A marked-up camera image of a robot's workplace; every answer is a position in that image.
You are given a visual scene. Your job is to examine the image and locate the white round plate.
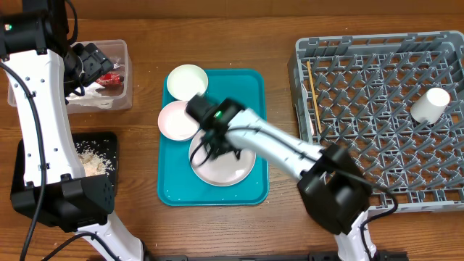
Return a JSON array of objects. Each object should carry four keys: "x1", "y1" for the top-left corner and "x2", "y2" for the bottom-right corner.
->
[{"x1": 191, "y1": 146, "x2": 257, "y2": 186}]

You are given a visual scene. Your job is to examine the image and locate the red snack wrapper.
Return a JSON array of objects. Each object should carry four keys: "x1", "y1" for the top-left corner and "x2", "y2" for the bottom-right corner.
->
[{"x1": 96, "y1": 72, "x2": 125, "y2": 86}]

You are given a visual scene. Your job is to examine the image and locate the white napkin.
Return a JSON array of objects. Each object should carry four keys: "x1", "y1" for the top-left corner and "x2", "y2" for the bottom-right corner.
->
[{"x1": 67, "y1": 83, "x2": 114, "y2": 109}]

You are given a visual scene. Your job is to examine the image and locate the pink bowl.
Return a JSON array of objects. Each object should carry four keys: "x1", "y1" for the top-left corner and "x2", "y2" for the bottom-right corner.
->
[{"x1": 157, "y1": 101, "x2": 199, "y2": 141}]

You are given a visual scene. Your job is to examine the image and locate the white bowl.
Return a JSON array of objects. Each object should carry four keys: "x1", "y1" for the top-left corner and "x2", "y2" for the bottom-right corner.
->
[{"x1": 167, "y1": 65, "x2": 209, "y2": 101}]

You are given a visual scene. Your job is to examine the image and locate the food scraps pile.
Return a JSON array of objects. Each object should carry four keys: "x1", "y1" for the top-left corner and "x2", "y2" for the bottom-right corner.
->
[{"x1": 75, "y1": 141, "x2": 116, "y2": 177}]

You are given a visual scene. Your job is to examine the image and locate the wooden chopstick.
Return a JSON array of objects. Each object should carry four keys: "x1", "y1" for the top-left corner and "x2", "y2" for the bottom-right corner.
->
[{"x1": 307, "y1": 60, "x2": 322, "y2": 134}]

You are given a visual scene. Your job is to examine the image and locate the white paper cup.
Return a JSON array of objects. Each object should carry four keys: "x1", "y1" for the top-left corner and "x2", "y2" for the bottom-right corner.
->
[{"x1": 410, "y1": 88, "x2": 450, "y2": 124}]

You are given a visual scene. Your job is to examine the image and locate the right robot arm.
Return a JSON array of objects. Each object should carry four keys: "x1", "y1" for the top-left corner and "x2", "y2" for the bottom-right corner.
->
[{"x1": 186, "y1": 95, "x2": 377, "y2": 260}]

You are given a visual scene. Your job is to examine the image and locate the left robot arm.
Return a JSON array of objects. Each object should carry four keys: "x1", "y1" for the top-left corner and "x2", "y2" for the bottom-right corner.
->
[{"x1": 1, "y1": 0, "x2": 152, "y2": 260}]

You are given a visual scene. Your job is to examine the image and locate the grey dishwasher rack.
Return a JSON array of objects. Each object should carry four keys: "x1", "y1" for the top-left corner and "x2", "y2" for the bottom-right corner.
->
[{"x1": 288, "y1": 30, "x2": 463, "y2": 212}]

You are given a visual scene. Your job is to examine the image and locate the clear plastic bin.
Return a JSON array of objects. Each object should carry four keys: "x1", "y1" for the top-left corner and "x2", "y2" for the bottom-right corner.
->
[{"x1": 1, "y1": 40, "x2": 132, "y2": 129}]

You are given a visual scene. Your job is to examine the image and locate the black plastic tray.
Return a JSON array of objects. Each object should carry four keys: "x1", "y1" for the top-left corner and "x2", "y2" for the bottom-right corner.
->
[{"x1": 10, "y1": 132, "x2": 119, "y2": 202}]

